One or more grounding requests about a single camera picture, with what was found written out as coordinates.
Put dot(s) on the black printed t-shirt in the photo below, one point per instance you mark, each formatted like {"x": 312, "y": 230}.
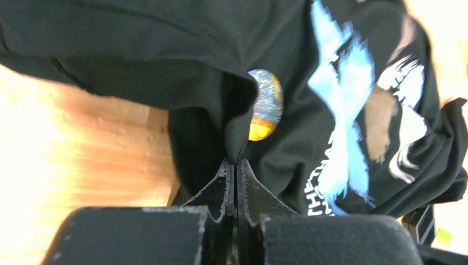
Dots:
{"x": 362, "y": 131}

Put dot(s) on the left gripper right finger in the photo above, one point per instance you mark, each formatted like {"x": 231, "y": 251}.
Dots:
{"x": 269, "y": 232}

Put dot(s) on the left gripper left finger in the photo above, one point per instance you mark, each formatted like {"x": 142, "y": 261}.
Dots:
{"x": 197, "y": 232}

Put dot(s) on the round blue yellow brooch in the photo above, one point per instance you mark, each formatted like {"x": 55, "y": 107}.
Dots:
{"x": 268, "y": 107}

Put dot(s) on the black square frame left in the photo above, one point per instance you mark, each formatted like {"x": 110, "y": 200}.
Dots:
{"x": 420, "y": 223}

